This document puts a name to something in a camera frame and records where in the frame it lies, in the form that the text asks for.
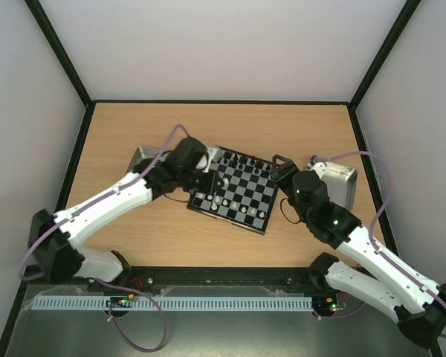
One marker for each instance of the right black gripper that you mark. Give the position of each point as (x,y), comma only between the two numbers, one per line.
(285,172)

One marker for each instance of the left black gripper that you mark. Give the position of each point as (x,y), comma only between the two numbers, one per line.
(211,187)

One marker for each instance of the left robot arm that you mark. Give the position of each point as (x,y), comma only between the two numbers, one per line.
(56,240)

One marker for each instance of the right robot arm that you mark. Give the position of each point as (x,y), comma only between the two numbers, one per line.
(415,303)

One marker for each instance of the black white chessboard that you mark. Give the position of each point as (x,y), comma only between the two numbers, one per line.
(250,185)

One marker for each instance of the right metal tray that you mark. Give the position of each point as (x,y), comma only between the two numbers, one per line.
(341,182)

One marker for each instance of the metal tray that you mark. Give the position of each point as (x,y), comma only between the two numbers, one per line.
(341,182)
(142,158)

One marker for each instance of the left metal tray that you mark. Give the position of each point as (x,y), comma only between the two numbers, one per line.
(142,158)

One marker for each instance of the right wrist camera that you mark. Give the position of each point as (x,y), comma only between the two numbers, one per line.
(316,165)

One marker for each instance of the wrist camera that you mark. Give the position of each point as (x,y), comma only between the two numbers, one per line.
(212,155)
(316,165)

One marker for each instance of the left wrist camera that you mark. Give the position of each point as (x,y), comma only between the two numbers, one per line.
(212,155)

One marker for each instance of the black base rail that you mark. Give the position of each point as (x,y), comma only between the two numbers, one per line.
(223,277)

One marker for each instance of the light blue cable duct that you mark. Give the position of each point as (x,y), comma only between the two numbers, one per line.
(174,304)

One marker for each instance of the black metal frame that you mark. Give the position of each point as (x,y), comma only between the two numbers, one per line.
(44,23)

